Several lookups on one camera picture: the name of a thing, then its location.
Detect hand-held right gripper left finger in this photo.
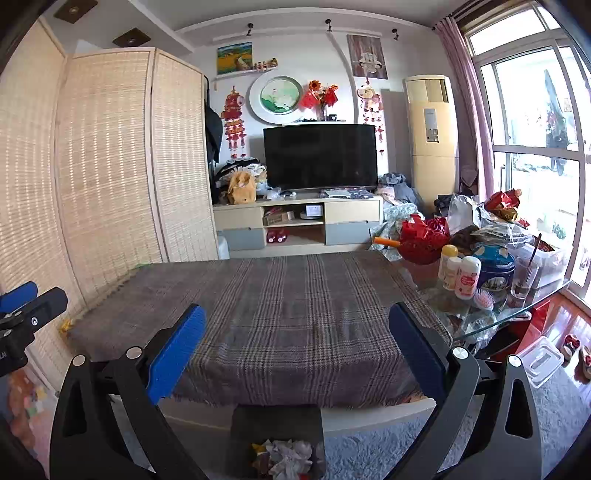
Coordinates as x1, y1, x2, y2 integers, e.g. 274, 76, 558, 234
50, 304, 207, 480

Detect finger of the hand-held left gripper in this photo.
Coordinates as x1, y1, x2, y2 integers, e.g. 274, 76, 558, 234
0, 281, 39, 315
0, 287, 69, 343

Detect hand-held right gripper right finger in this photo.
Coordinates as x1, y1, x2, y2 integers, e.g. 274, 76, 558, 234
389, 302, 543, 480

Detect black trash bin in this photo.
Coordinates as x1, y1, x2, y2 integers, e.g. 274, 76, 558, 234
231, 405, 327, 480

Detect white paper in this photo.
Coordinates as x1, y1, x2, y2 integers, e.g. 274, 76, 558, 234
268, 439, 315, 480

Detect small white bottle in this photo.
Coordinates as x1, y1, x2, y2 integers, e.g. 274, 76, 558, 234
443, 256, 464, 292

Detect pink hairbrush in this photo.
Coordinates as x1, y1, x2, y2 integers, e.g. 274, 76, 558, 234
473, 288, 498, 311

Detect white bottle with pink label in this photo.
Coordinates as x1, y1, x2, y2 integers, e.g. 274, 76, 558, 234
455, 255, 482, 300

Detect white bottle with yellow lid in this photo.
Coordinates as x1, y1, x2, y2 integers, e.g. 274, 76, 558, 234
438, 244, 460, 282

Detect red plastic basket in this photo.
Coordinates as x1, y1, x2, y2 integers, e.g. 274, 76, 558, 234
398, 215, 451, 265

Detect grey shaggy rug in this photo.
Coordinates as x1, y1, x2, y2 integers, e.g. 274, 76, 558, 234
318, 369, 587, 480

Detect blue round tin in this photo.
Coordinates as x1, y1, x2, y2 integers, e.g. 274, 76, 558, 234
471, 243, 517, 292

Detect brown plaid tablecloth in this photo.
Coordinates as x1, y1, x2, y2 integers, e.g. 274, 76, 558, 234
67, 251, 454, 409

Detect clear lidded storage box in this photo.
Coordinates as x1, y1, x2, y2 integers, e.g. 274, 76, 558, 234
515, 336, 565, 389

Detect clear drinking glass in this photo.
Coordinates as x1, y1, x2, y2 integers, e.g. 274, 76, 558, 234
510, 257, 540, 299

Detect green floral cloth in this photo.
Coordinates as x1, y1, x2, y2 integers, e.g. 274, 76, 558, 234
368, 203, 426, 260

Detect bamboo folding screen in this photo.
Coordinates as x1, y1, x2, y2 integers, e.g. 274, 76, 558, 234
0, 18, 221, 366

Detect white plastic bag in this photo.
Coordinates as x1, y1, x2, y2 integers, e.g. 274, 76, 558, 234
445, 194, 482, 234

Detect beige grey television cabinet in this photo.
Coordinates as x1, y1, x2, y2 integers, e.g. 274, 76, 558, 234
213, 196, 384, 260

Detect long dark spoon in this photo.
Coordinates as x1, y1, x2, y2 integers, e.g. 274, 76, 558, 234
526, 233, 543, 278

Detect clear storage box with snacks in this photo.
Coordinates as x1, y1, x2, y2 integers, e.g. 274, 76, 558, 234
517, 235, 574, 289

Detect grey blue clothes pile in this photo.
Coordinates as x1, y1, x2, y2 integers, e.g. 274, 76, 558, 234
376, 172, 426, 209

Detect cardboard boxes in cabinet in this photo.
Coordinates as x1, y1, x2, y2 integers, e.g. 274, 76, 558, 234
263, 210, 297, 227

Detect red snack bags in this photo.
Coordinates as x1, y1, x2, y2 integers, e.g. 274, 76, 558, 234
482, 188, 532, 228

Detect cream standing air conditioner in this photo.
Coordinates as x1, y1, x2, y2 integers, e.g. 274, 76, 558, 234
404, 75, 461, 216

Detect yellow plush toy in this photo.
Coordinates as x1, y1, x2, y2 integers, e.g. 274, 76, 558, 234
226, 171, 257, 206

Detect dark striped clothes pile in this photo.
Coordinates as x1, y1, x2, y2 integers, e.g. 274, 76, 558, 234
213, 158, 267, 195

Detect black flat television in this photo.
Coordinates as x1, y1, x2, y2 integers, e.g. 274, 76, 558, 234
263, 124, 379, 193

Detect dark hanging coat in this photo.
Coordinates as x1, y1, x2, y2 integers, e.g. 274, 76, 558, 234
204, 76, 223, 165

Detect red hanging fish decoration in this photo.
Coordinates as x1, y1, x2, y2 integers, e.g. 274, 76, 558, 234
221, 86, 248, 160

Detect large window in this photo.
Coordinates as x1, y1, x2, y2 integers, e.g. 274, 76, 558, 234
462, 0, 591, 303

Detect pink curtain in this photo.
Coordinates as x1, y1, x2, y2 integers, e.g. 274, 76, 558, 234
434, 16, 496, 200

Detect hanging cow decoration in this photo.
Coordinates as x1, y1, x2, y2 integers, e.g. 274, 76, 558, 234
358, 78, 385, 156

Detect vase with red flowers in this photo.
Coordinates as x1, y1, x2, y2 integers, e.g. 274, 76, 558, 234
300, 80, 341, 122

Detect brown square ceiling fixture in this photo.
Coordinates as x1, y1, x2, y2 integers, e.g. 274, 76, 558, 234
113, 28, 151, 48
53, 0, 99, 20

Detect landscape painting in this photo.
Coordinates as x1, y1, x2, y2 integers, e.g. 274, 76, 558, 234
216, 41, 254, 76

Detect round white wall art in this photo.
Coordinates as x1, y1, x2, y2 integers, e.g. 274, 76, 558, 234
249, 75, 306, 126

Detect brown wall picture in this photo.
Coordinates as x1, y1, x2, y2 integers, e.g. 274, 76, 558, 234
346, 34, 389, 80

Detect wall shelf with figurines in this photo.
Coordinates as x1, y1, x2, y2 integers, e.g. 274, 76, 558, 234
213, 58, 279, 80

